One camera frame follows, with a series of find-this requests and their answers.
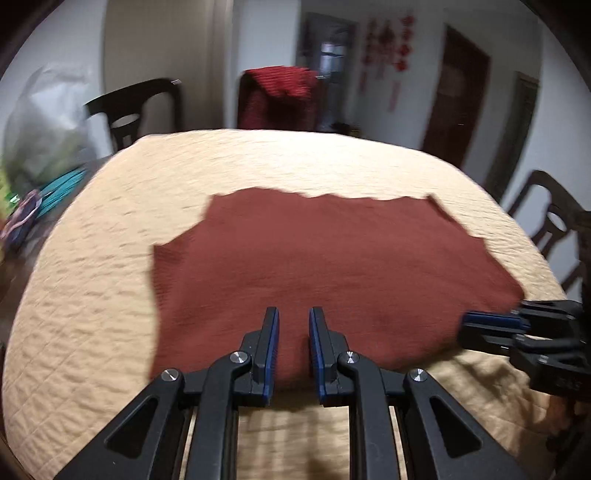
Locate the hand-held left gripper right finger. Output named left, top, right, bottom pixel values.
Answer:
left=308, top=306, right=532, bottom=480

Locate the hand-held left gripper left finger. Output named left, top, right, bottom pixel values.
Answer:
left=53, top=306, right=281, bottom=480

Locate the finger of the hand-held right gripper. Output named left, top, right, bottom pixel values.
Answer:
left=458, top=323, right=522, bottom=354
left=463, top=311, right=532, bottom=330

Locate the dark red knit sweater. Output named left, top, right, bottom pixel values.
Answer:
left=150, top=186, right=527, bottom=388

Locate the dark wooden chair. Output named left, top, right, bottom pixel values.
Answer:
left=84, top=78, right=183, bottom=153
left=505, top=169, right=591, bottom=296
left=237, top=69, right=324, bottom=132

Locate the grey door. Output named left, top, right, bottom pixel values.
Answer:
left=485, top=71, right=541, bottom=204

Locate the beige quilted blanket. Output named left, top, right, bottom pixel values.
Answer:
left=0, top=128, right=573, bottom=480

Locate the brown wooden door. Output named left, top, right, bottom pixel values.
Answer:
left=421, top=23, right=492, bottom=169

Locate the red checked garment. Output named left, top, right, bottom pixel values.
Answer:
left=240, top=66, right=319, bottom=130

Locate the teal woven mat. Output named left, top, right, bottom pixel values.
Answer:
left=37, top=168, right=88, bottom=217

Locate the pink and purple pouch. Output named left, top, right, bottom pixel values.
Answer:
left=0, top=189, right=44, bottom=250

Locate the glass balcony door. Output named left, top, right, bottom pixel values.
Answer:
left=300, top=13, right=358, bottom=134

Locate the white plastic bag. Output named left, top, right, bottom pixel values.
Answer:
left=2, top=65, right=100, bottom=185

